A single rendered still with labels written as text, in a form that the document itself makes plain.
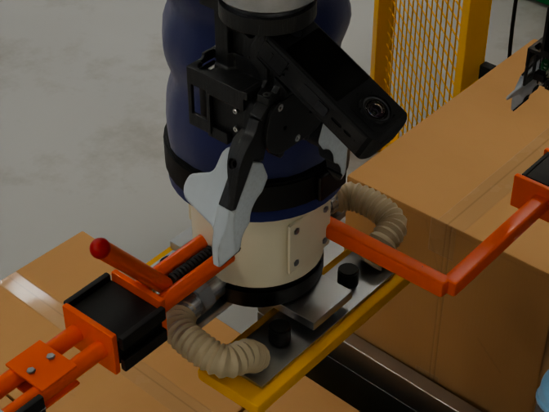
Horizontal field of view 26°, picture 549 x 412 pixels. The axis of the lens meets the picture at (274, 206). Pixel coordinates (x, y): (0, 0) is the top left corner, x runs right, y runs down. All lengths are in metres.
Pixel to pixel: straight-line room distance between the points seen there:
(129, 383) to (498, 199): 0.75
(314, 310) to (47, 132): 2.41
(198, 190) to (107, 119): 2.96
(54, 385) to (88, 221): 2.15
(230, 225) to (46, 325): 1.46
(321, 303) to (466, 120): 0.72
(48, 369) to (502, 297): 0.84
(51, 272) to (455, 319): 0.87
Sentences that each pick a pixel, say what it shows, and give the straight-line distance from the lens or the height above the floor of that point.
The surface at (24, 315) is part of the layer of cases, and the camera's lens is 2.36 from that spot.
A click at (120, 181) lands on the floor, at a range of 3.59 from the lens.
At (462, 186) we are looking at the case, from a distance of 1.98.
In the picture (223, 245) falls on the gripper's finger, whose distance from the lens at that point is 0.90.
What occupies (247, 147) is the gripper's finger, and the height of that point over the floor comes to 1.63.
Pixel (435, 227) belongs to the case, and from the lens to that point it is 1.91.
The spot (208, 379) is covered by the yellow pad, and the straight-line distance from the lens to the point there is 1.47.
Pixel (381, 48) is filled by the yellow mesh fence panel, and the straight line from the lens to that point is 3.53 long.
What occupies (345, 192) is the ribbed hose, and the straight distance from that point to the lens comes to 1.63.
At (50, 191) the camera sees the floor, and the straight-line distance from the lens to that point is 3.58.
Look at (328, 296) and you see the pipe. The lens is 1.52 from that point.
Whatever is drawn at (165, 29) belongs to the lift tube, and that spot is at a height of 1.47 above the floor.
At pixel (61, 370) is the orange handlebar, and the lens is 1.32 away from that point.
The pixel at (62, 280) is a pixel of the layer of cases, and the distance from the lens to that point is 2.42.
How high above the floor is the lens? 2.12
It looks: 38 degrees down
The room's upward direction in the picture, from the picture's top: straight up
